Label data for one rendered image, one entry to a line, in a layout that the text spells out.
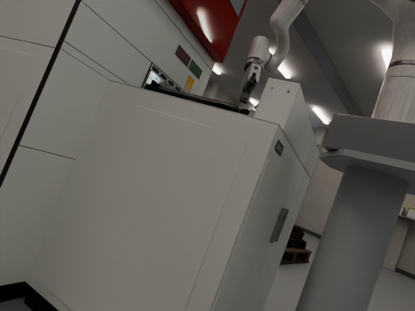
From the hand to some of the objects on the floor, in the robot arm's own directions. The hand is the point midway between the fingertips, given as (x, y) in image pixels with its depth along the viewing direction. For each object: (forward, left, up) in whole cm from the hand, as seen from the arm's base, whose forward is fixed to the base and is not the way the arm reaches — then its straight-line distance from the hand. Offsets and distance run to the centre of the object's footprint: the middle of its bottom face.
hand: (244, 97), depth 120 cm
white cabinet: (+5, -8, -99) cm, 99 cm away
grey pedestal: (-64, +12, -98) cm, 118 cm away
